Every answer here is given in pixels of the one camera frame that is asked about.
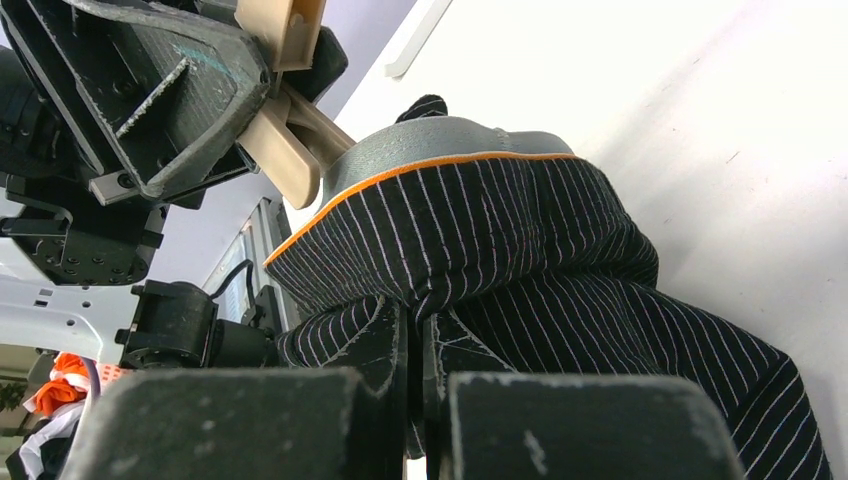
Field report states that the wooden clip hanger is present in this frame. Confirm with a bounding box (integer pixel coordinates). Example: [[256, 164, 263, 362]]
[[235, 1, 354, 210]]

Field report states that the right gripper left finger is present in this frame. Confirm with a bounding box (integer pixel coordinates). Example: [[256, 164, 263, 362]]
[[59, 296, 409, 480]]

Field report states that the black striped underwear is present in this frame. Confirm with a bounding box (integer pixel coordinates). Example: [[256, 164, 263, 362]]
[[266, 95, 832, 479]]

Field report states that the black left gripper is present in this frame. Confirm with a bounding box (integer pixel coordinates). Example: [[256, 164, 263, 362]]
[[1, 1, 270, 286]]

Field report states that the left white rack foot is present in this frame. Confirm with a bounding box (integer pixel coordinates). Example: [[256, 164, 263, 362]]
[[382, 0, 452, 79]]

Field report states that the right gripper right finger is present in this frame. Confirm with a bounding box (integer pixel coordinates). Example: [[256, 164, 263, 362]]
[[423, 314, 744, 479]]

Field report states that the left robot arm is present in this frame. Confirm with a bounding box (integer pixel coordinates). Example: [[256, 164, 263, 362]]
[[1, 1, 270, 363]]

